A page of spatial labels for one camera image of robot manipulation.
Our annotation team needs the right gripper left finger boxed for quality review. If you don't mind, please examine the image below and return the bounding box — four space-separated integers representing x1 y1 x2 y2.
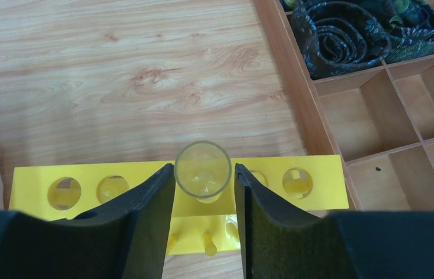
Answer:
0 163 175 278

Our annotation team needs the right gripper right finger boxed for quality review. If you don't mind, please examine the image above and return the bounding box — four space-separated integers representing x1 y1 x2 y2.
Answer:
234 164 434 278

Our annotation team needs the wooden compartment tray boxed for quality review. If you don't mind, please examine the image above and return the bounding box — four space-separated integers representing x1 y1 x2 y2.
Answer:
254 1 434 210

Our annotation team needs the large glass test tube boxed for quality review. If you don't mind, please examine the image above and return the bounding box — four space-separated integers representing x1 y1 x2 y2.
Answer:
174 141 232 204

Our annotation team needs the yellow test tube rack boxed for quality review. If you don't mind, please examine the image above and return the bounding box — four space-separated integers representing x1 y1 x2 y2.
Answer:
9 155 349 255

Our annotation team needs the rolled green tie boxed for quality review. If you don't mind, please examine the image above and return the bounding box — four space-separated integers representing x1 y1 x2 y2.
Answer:
372 0 434 63

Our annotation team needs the rolled dark tie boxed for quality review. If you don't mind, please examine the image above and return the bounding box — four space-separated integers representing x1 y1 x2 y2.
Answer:
290 1 392 80

